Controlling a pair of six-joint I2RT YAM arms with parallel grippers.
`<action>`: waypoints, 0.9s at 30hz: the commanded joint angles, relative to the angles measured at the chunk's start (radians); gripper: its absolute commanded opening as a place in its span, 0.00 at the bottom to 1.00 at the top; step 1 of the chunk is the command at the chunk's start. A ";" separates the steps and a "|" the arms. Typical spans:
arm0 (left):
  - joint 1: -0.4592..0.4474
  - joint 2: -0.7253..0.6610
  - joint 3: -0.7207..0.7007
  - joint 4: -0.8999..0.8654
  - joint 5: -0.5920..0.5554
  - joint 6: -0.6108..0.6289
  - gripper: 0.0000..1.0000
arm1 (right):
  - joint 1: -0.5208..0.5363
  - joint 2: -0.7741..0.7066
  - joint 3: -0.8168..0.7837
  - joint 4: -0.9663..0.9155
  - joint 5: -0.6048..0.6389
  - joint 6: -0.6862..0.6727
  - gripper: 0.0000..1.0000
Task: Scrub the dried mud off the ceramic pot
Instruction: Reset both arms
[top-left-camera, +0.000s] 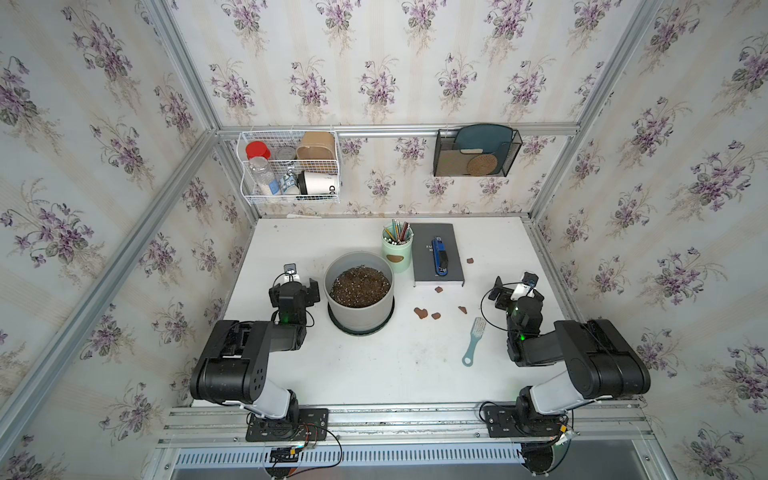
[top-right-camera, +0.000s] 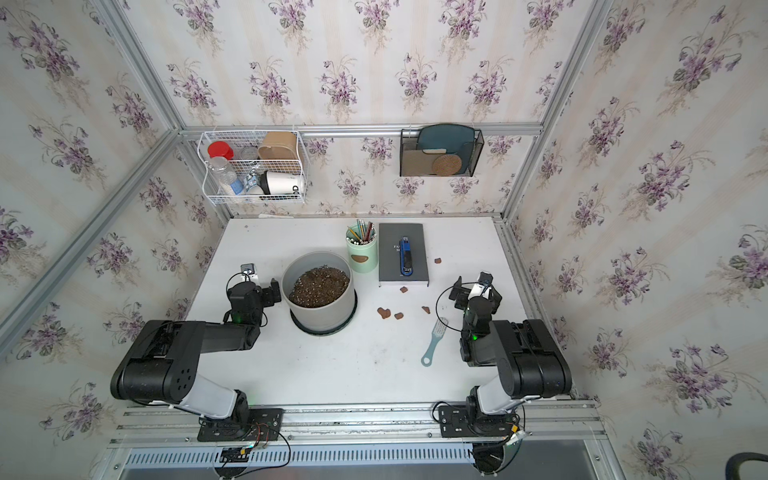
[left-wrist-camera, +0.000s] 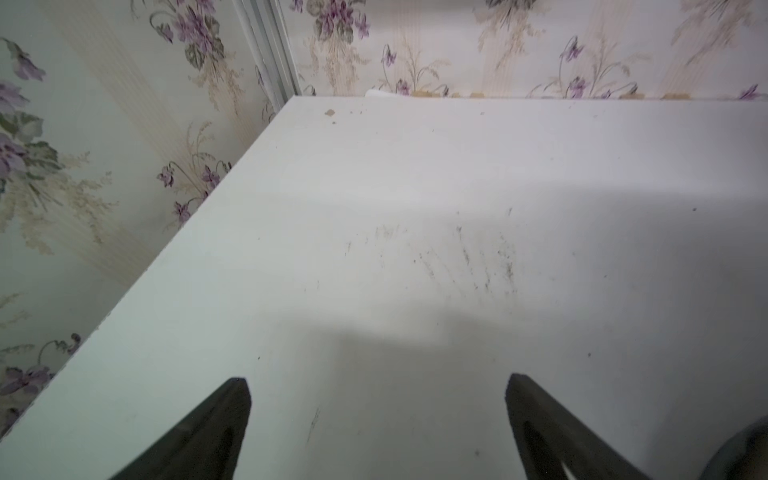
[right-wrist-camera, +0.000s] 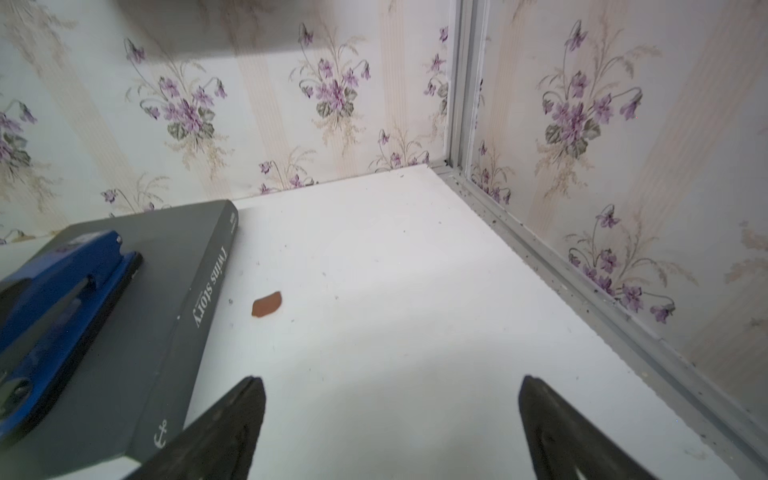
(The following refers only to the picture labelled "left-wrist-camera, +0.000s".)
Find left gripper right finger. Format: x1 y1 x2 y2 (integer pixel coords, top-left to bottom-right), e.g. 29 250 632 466
505 373 647 479

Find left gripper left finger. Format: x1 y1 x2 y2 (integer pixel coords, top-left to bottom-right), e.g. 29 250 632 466
113 377 251 480

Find grey ceramic pot with soil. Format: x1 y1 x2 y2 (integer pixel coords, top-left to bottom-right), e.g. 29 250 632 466
700 416 767 480

